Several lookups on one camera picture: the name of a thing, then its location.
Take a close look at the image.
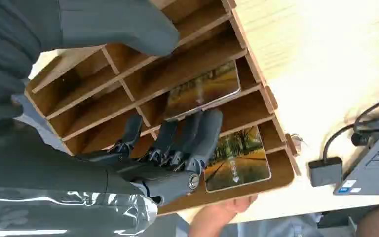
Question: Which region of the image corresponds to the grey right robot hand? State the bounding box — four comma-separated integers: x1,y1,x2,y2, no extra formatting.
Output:
0,0,224,237

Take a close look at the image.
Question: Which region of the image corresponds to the black laptop cable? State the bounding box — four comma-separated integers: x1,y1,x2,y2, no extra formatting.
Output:
351,93,379,147

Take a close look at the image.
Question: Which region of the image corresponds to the card with autumn tree print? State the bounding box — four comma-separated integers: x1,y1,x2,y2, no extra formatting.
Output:
163,60,242,122
203,125,272,193

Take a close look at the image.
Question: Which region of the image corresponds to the small metal ring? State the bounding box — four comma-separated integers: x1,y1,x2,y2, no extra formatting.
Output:
290,133,308,147

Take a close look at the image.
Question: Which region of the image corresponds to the grey laptop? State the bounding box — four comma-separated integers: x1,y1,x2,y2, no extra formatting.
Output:
333,116,379,196

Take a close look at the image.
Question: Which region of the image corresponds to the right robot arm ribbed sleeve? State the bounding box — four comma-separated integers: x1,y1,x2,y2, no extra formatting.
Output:
0,0,63,133

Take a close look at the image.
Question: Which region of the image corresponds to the person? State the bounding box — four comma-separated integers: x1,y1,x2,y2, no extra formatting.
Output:
144,204,379,237

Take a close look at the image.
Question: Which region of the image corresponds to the black adapter cable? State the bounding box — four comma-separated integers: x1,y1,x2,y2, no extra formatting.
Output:
322,123,357,161

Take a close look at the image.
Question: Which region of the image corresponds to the black adapter box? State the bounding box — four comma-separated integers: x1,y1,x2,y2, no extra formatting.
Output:
308,157,344,188

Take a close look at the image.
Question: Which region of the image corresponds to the wooden card box with slots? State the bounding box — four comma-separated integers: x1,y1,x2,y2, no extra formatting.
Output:
24,0,302,217

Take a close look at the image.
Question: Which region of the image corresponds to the person's hand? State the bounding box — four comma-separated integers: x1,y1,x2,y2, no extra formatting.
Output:
187,194,259,237

